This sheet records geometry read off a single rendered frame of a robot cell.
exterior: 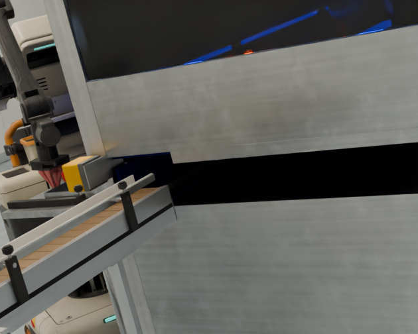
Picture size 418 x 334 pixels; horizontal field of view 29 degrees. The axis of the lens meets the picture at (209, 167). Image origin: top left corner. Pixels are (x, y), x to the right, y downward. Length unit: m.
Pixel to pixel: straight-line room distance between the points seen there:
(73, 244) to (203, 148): 0.38
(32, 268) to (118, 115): 0.52
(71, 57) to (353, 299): 0.88
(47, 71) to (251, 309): 1.35
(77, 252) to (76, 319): 1.43
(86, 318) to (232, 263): 1.26
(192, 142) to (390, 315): 0.58
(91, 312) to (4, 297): 1.58
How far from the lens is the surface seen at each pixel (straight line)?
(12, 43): 2.40
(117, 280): 1.85
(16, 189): 3.23
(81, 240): 1.70
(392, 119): 1.62
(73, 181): 1.99
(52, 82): 2.96
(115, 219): 1.78
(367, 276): 1.77
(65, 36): 2.00
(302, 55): 1.66
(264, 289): 1.90
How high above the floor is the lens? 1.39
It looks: 13 degrees down
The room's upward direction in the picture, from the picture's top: 14 degrees counter-clockwise
